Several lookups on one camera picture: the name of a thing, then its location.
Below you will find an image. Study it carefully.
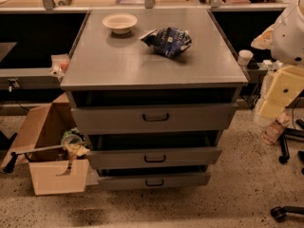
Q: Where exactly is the grey drawer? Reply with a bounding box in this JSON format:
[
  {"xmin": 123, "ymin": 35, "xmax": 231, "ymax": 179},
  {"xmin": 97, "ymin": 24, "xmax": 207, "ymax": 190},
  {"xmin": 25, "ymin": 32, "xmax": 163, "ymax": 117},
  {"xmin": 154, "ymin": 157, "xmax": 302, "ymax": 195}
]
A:
[
  {"xmin": 99, "ymin": 172, "xmax": 211, "ymax": 190},
  {"xmin": 71, "ymin": 104, "xmax": 237, "ymax": 135},
  {"xmin": 86, "ymin": 147, "xmax": 221, "ymax": 169}
]

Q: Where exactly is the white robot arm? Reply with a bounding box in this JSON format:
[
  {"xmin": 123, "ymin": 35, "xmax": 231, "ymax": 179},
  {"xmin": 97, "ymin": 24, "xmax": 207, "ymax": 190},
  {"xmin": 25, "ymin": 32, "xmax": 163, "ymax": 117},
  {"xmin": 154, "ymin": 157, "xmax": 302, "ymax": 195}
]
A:
[{"xmin": 251, "ymin": 0, "xmax": 304, "ymax": 120}]

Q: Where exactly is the grey drawer cabinet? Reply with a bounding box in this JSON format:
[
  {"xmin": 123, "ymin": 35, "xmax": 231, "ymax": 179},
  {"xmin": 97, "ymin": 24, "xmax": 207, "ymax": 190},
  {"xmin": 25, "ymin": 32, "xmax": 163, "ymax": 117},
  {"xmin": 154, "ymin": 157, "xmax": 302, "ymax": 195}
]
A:
[{"xmin": 61, "ymin": 8, "xmax": 247, "ymax": 181}]

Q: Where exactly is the grey top drawer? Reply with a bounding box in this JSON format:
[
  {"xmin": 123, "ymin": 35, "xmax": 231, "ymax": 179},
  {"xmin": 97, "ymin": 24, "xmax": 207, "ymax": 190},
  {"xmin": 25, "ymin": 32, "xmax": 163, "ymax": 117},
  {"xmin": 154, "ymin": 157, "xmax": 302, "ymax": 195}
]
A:
[{"xmin": 71, "ymin": 104, "xmax": 237, "ymax": 135}]

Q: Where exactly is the grey bottom drawer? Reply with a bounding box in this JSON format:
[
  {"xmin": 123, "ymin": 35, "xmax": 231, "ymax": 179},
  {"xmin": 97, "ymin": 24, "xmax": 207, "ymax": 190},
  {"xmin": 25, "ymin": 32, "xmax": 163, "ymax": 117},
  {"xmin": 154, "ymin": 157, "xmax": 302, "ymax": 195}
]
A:
[{"xmin": 99, "ymin": 172, "xmax": 211, "ymax": 190}]

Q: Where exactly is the open cardboard box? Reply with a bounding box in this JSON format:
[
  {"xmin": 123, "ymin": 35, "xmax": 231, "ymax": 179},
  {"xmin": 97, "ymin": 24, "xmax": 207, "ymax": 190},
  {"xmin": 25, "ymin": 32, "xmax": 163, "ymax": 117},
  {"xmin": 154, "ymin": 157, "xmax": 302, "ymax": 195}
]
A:
[{"xmin": 1, "ymin": 93, "xmax": 89, "ymax": 196}]

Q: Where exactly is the blue chip bag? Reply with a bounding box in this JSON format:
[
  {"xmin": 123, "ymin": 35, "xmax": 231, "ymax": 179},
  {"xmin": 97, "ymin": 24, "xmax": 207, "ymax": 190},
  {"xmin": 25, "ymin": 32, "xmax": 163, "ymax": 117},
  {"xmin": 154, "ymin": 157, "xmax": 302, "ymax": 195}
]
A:
[{"xmin": 140, "ymin": 28, "xmax": 192, "ymax": 59}]

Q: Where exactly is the trash inside cardboard box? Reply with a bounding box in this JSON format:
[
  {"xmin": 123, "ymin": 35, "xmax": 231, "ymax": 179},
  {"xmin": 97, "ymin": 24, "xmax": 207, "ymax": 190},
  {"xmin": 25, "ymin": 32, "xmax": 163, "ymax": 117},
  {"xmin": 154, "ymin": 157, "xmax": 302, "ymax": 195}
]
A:
[{"xmin": 60, "ymin": 127, "xmax": 89, "ymax": 161}]

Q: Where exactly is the white paper bowl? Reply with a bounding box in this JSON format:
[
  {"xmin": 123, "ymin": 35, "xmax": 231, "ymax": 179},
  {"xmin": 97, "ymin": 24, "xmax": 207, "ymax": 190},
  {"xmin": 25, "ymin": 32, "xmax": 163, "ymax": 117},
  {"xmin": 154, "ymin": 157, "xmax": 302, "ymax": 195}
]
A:
[{"xmin": 103, "ymin": 13, "xmax": 138, "ymax": 34}]

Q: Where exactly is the clear bag with orange item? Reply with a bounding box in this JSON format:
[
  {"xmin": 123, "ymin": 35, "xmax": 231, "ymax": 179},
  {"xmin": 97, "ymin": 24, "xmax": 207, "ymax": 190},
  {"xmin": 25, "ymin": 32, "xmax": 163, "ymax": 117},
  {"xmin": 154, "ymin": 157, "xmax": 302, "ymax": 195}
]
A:
[{"xmin": 48, "ymin": 54, "xmax": 69, "ymax": 78}]

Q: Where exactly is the white cylindrical bottle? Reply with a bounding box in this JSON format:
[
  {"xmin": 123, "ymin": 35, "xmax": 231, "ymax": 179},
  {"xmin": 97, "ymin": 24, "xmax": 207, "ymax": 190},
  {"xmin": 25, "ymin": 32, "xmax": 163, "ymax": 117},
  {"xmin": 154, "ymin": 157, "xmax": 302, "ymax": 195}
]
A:
[{"xmin": 237, "ymin": 49, "xmax": 254, "ymax": 67}]

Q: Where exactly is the grey side shelf right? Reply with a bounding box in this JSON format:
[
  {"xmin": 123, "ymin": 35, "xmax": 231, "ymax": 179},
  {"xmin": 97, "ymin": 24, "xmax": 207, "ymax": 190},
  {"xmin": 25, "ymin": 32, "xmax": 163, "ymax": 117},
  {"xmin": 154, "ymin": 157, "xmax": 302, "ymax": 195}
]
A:
[{"xmin": 247, "ymin": 63, "xmax": 268, "ymax": 84}]

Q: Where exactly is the grey side shelf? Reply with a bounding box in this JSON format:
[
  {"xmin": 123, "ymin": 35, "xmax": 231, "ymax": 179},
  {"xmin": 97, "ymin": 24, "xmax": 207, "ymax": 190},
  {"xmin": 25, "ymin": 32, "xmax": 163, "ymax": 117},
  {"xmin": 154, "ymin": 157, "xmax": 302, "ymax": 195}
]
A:
[
  {"xmin": 0, "ymin": 68, "xmax": 60, "ymax": 90},
  {"xmin": 247, "ymin": 63, "xmax": 268, "ymax": 84}
]

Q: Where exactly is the brown bottle on floor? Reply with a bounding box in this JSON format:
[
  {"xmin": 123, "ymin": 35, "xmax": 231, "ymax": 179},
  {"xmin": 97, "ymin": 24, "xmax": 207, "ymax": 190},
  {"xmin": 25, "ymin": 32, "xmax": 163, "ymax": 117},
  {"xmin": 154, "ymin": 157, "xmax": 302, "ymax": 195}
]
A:
[{"xmin": 261, "ymin": 112, "xmax": 291, "ymax": 145}]

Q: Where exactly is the grey side shelf left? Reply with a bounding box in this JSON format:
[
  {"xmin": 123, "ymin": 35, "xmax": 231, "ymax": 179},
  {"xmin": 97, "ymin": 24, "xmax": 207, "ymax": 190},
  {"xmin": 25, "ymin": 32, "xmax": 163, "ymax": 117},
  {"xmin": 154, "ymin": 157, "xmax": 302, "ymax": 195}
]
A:
[{"xmin": 0, "ymin": 68, "xmax": 60, "ymax": 90}]

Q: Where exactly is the black office chair base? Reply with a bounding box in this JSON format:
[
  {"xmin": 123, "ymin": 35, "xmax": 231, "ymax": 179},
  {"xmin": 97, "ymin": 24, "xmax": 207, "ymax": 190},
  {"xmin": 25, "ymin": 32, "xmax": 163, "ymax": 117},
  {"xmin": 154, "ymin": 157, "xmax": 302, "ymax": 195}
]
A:
[{"xmin": 270, "ymin": 118, "xmax": 304, "ymax": 222}]

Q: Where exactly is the grabber tool with black handle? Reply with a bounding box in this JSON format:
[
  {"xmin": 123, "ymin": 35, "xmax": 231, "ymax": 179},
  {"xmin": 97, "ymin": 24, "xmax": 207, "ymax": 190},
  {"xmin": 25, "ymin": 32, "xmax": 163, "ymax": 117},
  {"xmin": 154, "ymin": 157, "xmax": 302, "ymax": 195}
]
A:
[{"xmin": 2, "ymin": 141, "xmax": 87, "ymax": 174}]

